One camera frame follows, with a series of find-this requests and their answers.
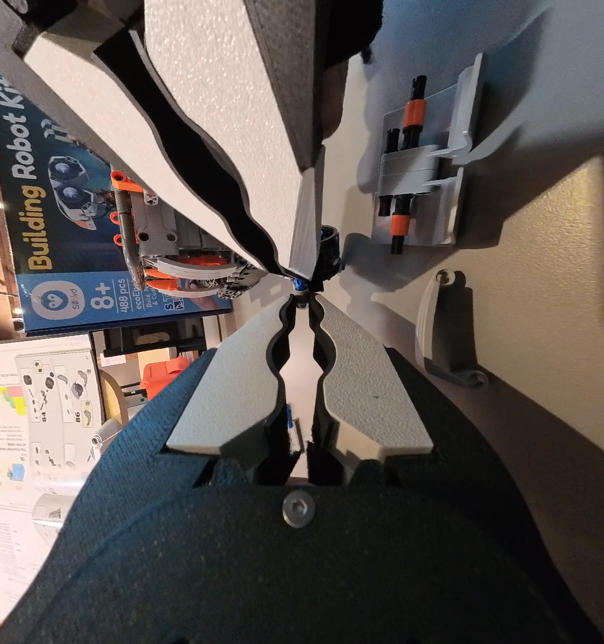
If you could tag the grey bracket with pins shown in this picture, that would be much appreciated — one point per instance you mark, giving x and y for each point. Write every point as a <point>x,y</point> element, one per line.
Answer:
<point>433,151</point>

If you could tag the grey orange tracked toy robot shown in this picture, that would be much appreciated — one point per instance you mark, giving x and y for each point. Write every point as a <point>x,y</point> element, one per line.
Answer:
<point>181,252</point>

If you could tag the grey curved toy part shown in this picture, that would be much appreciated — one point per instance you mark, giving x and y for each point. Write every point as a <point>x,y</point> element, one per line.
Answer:
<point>433,322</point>

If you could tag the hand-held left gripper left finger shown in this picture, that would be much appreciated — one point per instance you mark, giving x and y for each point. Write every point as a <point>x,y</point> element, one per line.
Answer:
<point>231,392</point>

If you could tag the blue robot kit box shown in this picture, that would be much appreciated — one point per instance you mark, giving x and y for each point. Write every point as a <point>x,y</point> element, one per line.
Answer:
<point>40,221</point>

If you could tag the open instruction booklet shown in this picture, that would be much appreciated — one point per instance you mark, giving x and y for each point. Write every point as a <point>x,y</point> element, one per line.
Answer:
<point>35,453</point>

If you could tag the black toy wheel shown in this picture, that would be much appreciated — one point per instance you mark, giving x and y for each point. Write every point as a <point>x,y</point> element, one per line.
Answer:
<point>329,252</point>

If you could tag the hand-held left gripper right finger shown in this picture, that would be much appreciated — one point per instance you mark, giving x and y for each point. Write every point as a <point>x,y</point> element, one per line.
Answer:
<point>372,392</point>

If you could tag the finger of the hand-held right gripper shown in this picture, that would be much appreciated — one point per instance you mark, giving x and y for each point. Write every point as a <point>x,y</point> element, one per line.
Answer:
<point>111,111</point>
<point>241,111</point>

